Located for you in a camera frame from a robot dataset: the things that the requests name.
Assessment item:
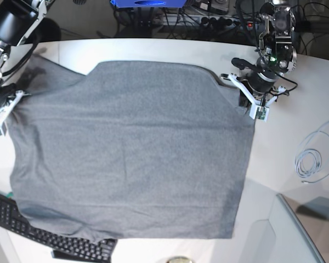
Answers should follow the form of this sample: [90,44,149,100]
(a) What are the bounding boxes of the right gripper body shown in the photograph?
[0,83,18,108]

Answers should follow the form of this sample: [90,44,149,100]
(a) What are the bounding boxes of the round brass object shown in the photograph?
[166,256,194,263]

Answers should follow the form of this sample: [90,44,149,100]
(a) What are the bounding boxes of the black computer keyboard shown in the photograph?
[0,194,117,262]

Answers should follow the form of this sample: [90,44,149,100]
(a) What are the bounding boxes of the blue base plate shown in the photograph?
[111,0,186,8]

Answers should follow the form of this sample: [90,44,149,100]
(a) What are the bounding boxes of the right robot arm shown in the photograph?
[0,0,61,107]

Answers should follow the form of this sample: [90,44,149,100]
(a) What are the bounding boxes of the coiled white cable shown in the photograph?
[294,118,329,184]

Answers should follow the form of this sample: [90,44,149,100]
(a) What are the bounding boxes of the grey t-shirt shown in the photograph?
[7,56,254,241]

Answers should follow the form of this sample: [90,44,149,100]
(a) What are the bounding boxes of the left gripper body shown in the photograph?
[231,58,278,95]

